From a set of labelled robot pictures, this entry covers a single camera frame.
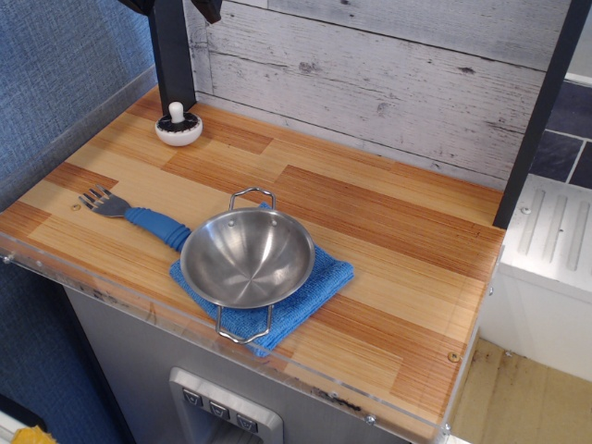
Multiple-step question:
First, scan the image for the dark left vertical post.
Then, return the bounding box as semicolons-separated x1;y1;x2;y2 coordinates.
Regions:
148;0;196;114

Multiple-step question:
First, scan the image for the blue folded cloth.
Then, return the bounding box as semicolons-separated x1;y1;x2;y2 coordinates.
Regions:
169;246;354;356

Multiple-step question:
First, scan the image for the blue handled metal fork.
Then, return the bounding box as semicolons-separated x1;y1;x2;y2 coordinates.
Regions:
79;184;191;253

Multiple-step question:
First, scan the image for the clear acrylic table edge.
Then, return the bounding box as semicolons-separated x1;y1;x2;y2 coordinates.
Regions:
1;224;502;443

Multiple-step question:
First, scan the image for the white grooved drain board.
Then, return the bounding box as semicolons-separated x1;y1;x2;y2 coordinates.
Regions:
500;174;591;292

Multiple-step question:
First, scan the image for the stainless steel bowl with handles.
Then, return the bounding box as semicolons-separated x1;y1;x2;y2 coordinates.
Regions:
180;187;315;344

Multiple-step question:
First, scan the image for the dark vertical post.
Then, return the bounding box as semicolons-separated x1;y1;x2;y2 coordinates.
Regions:
493;0;591;229
148;0;196;114

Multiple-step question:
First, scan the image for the black and white toy mushroom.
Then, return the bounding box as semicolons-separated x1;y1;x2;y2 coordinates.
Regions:
154;102;204;147

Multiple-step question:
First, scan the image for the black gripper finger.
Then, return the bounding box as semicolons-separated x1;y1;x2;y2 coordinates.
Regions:
191;0;223;24
118;0;148;14

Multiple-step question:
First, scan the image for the yellow object at corner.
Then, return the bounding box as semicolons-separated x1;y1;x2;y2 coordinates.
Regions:
10;426;57;444

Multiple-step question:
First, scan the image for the silver dispenser button panel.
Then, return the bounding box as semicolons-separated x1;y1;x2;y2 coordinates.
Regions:
169;367;284;443

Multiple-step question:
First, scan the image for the dark right vertical post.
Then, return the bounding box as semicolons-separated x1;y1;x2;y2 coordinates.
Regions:
493;0;591;229

